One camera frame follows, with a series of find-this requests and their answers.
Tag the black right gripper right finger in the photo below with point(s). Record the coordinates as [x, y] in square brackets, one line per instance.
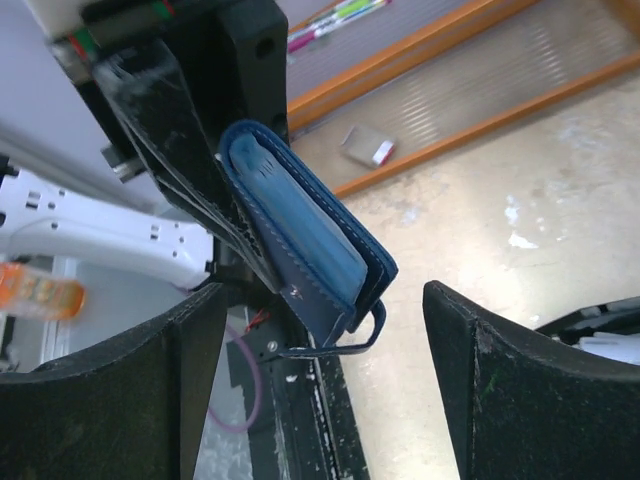
[529, 404]

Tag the green pink marker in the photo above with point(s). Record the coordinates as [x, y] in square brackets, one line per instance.
[339, 10]

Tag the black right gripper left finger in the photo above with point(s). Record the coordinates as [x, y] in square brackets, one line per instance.
[130, 407]

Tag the small grey box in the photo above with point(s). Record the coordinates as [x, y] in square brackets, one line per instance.
[368, 146]

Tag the blue leather card holder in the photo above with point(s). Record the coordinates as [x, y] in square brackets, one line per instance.
[333, 271]

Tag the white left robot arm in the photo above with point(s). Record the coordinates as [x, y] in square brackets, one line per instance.
[65, 190]

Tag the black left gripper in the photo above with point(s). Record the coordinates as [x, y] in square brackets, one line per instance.
[229, 57]

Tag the orange wooden rack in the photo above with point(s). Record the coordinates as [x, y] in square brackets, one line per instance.
[439, 84]

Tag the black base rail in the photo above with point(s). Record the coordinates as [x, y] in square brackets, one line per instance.
[305, 427]

